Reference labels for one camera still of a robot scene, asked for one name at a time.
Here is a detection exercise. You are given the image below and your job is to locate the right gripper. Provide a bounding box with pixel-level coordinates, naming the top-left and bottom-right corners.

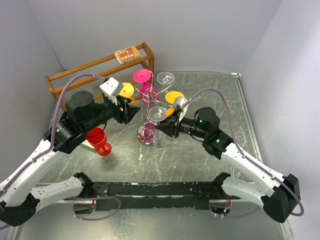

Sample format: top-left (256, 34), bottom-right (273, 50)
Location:
top-left (155, 108), bottom-right (208, 139)

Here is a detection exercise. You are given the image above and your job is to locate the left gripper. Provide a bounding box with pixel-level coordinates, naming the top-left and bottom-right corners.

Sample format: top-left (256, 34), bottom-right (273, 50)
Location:
top-left (81, 93), bottom-right (142, 133)

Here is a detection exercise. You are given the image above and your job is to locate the orange wine glass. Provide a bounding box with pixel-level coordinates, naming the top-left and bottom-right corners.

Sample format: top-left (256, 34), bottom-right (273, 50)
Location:
top-left (165, 91), bottom-right (185, 119)
top-left (119, 82), bottom-right (138, 106)

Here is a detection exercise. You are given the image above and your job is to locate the clear wine glass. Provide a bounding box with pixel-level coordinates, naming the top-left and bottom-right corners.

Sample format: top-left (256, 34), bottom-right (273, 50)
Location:
top-left (156, 71), bottom-right (175, 93)
top-left (147, 106), bottom-right (167, 148)

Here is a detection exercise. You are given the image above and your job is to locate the pink wine glass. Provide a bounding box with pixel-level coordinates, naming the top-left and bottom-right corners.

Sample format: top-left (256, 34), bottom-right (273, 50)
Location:
top-left (133, 68), bottom-right (158, 106)

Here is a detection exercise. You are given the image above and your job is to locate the orange wine glass front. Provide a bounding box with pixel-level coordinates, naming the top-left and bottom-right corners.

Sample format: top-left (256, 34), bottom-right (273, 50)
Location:
top-left (165, 91), bottom-right (185, 119)

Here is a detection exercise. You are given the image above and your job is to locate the red plastic cup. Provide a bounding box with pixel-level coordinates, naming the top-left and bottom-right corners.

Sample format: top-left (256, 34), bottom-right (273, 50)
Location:
top-left (86, 127), bottom-right (112, 157)

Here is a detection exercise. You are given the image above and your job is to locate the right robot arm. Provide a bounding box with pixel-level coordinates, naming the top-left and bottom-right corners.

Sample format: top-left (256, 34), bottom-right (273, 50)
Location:
top-left (155, 107), bottom-right (301, 223)

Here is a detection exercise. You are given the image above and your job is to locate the chrome wine glass rack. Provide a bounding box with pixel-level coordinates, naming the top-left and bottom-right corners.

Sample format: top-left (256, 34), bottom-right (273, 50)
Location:
top-left (136, 77), bottom-right (172, 147)

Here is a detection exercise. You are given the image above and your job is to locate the wooden shelf rack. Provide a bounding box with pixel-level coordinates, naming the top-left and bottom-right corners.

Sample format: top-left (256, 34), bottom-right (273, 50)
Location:
top-left (44, 42), bottom-right (155, 111)

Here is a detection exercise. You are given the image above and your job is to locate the orange spiral notebook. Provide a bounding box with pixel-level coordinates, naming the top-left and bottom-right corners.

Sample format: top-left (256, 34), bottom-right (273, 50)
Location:
top-left (114, 46), bottom-right (141, 64)

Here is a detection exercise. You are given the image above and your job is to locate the white card box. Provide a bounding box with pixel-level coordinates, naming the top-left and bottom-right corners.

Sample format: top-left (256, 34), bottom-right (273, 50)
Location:
top-left (81, 140), bottom-right (97, 152)

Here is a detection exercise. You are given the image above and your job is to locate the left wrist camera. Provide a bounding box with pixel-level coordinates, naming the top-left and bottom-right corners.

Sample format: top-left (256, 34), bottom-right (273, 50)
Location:
top-left (99, 77), bottom-right (124, 106)

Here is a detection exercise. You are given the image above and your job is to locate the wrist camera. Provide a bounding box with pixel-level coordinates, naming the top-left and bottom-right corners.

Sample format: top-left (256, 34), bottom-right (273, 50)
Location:
top-left (99, 77), bottom-right (124, 106)
top-left (174, 96), bottom-right (188, 122)

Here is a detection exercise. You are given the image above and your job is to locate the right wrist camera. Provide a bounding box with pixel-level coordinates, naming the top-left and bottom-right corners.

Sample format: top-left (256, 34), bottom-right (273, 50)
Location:
top-left (174, 96), bottom-right (188, 122)

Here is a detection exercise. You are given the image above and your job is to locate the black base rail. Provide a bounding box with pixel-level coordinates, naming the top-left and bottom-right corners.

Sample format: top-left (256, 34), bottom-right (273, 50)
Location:
top-left (77, 181), bottom-right (230, 211)

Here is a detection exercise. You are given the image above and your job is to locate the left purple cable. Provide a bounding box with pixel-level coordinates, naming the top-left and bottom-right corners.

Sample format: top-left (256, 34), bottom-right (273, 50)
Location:
top-left (0, 73), bottom-right (106, 230)

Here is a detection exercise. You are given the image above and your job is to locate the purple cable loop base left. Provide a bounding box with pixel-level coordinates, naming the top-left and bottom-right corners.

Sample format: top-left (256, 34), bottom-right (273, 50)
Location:
top-left (65, 196), bottom-right (122, 222)

